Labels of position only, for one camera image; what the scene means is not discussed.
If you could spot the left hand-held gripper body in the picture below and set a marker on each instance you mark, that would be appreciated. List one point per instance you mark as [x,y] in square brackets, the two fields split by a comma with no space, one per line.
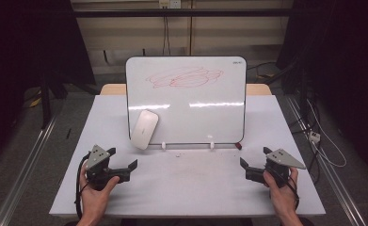
[97,157]

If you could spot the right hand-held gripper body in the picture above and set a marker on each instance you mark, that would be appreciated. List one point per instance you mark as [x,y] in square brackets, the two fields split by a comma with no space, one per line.
[283,158]

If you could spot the white whiteboard eraser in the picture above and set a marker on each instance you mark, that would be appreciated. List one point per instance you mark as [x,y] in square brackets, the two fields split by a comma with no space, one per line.
[144,129]

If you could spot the white whiteboard black frame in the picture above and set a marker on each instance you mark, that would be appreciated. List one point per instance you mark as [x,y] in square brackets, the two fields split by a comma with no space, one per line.
[197,119]

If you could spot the person's right hand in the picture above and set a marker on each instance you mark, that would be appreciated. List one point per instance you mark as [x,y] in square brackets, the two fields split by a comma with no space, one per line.
[283,197]

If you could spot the person's left hand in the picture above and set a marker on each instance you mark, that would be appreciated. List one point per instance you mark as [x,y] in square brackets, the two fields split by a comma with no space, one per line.
[93,201]

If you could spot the white pen clip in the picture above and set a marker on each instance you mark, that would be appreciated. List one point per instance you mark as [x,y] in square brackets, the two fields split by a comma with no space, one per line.
[163,145]

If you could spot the small black stick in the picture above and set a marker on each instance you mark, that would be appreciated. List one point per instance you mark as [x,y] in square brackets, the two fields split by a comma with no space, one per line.
[68,133]

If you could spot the white power strip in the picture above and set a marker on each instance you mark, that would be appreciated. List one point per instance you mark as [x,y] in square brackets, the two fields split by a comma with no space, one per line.
[314,137]

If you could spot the light wooden table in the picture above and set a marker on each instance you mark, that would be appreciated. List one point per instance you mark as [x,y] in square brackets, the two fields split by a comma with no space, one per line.
[112,89]

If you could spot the black metal stand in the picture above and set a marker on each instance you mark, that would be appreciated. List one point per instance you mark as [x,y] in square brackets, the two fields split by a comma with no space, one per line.
[45,100]

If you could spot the black curtain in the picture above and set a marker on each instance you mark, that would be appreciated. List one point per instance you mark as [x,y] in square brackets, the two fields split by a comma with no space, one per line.
[338,62]
[24,47]

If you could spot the black horizontal bar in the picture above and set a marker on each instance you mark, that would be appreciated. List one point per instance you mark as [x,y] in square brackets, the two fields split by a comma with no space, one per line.
[178,12]

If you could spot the aluminium floor rail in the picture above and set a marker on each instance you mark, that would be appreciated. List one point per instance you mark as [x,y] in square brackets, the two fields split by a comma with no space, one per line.
[24,172]
[332,175]

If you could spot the white wall socket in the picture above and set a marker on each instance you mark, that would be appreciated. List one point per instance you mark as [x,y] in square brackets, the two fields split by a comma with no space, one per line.
[169,3]

